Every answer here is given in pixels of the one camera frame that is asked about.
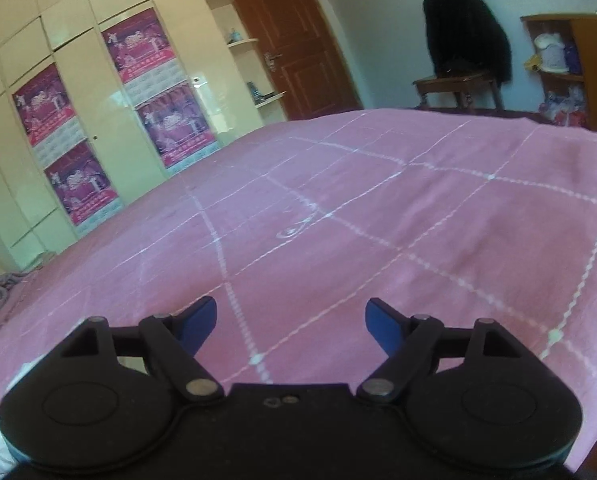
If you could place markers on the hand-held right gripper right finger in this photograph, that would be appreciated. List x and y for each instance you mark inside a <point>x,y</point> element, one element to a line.
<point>384,326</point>

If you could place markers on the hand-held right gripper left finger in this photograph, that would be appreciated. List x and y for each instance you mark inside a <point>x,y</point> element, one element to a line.
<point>199,326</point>

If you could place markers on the pink checked bed sheet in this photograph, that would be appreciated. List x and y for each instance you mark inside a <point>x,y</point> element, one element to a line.
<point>378,220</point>

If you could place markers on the grey crumpled cloth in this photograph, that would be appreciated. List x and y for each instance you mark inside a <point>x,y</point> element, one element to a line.
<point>1,295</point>

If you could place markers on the wooden chair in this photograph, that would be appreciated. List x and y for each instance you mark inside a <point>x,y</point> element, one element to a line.
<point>453,87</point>

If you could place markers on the cream wardrobe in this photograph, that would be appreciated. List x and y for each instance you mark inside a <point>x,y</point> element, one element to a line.
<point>78,85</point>

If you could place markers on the cream corner shelf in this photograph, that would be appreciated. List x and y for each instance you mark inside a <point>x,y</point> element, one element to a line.
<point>238,42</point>

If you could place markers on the blue figurine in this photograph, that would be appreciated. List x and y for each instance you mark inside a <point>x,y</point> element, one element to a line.
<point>234,35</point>

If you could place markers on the brown wooden door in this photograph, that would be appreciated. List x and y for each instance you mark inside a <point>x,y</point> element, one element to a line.
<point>293,35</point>

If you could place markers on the black jacket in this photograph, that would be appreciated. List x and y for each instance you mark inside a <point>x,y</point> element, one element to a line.
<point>466,30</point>

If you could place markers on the white plush toy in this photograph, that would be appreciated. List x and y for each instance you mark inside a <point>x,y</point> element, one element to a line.
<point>548,52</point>

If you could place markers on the wooden shelf unit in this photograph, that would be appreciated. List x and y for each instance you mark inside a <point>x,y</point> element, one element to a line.
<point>593,60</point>

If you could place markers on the purple wall poster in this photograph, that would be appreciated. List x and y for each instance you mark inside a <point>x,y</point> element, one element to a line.
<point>43,110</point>
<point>176,127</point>
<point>143,50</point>
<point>81,187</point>

